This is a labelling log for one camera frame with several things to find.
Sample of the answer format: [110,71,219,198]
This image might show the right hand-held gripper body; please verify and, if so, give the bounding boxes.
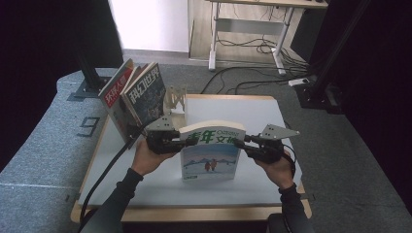
[249,123,300,164]

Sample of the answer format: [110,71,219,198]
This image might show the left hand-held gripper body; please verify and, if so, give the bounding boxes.
[144,115,181,155]

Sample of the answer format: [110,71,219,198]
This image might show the white green snow scene magazine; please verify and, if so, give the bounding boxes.
[179,119,247,182]

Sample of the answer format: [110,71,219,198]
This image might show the translucent beige expandable book rack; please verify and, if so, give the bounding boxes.
[163,84,189,126]

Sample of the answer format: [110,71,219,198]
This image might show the dark blue cover magazine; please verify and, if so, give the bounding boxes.
[120,61,168,128]

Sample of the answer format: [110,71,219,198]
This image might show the portrait cover magazine red label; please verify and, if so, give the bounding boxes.
[97,58,144,145]

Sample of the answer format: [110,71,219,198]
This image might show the person's left hand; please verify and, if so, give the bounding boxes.
[130,139,178,178]

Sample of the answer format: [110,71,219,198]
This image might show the person's right hand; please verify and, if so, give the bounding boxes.
[254,150,296,191]

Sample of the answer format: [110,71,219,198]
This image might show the black metal stand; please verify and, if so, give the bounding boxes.
[66,42,119,102]
[295,0,372,115]

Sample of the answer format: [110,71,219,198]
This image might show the white power strip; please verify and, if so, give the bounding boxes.
[288,77,311,87]

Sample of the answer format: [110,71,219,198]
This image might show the person's right leg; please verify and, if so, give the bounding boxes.
[266,213,287,233]

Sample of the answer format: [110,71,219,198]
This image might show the white metal-legged desk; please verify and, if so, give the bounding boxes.
[207,0,328,76]

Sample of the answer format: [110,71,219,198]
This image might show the black curtain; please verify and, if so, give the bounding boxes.
[0,0,126,171]
[291,0,412,208]

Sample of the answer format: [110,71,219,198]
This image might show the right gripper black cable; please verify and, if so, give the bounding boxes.
[281,144,297,233]

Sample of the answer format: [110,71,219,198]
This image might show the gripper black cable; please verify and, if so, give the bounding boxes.
[79,127,147,225]
[281,144,297,233]

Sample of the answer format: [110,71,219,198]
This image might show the bundle of black floor cables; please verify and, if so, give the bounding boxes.
[200,6,312,95]

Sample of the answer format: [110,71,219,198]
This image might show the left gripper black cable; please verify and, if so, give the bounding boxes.
[79,127,147,225]

